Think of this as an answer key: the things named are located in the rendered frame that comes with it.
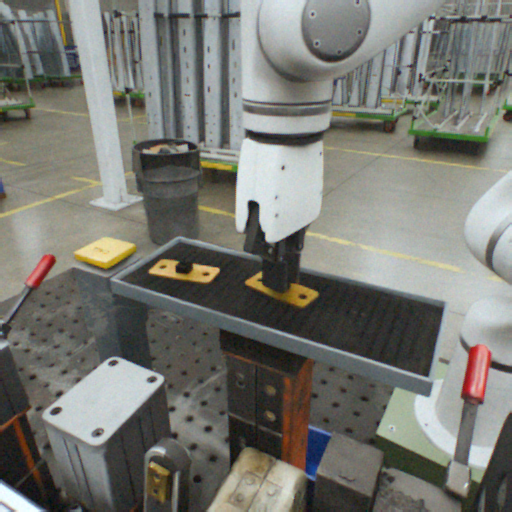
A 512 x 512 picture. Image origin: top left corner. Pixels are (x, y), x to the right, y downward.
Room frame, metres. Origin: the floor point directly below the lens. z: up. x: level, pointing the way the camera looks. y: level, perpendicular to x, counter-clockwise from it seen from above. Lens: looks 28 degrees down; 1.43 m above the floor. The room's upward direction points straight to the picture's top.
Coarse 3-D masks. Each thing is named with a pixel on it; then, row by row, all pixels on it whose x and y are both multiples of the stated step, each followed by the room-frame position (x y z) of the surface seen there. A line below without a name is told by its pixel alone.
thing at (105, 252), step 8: (104, 240) 0.56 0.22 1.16; (112, 240) 0.56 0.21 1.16; (120, 240) 0.56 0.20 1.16; (88, 248) 0.53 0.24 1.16; (96, 248) 0.53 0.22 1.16; (104, 248) 0.53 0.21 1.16; (112, 248) 0.53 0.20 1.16; (120, 248) 0.53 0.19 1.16; (128, 248) 0.53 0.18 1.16; (80, 256) 0.51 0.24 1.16; (88, 256) 0.51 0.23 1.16; (96, 256) 0.51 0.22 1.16; (104, 256) 0.51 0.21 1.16; (112, 256) 0.51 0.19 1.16; (120, 256) 0.52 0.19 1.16; (96, 264) 0.50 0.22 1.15; (104, 264) 0.49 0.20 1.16; (112, 264) 0.50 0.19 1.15
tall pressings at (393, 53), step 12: (432, 24) 9.18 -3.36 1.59; (408, 36) 9.34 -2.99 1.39; (432, 36) 9.18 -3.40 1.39; (396, 48) 9.28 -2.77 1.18; (408, 48) 9.30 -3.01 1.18; (420, 48) 9.19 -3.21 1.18; (396, 60) 9.40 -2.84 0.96; (408, 60) 9.26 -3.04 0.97; (420, 60) 9.15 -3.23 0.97; (384, 72) 9.21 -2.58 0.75; (396, 72) 9.41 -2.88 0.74; (408, 72) 9.25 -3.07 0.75; (384, 84) 9.18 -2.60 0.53; (396, 84) 9.59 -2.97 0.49; (420, 84) 9.09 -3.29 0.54
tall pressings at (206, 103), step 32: (160, 0) 5.04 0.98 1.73; (192, 0) 4.92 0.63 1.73; (224, 0) 5.00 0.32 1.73; (160, 32) 5.03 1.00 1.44; (192, 32) 4.89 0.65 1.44; (224, 32) 4.98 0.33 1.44; (160, 64) 4.81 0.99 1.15; (192, 64) 4.86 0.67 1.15; (224, 64) 4.95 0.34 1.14; (160, 96) 4.79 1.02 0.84; (192, 96) 4.84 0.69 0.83; (224, 96) 4.94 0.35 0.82; (160, 128) 4.75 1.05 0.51; (192, 128) 4.83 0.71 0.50; (224, 128) 4.92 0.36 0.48
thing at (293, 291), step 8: (248, 280) 0.44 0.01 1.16; (256, 280) 0.44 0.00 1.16; (288, 280) 0.42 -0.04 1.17; (256, 288) 0.42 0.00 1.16; (264, 288) 0.42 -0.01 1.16; (288, 288) 0.42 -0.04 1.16; (296, 288) 0.42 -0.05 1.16; (304, 288) 0.42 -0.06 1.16; (272, 296) 0.41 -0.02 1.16; (280, 296) 0.40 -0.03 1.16; (288, 296) 0.40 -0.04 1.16; (296, 296) 0.40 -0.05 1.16; (304, 296) 0.41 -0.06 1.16; (312, 296) 0.40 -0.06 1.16; (296, 304) 0.39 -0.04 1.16; (304, 304) 0.39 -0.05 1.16
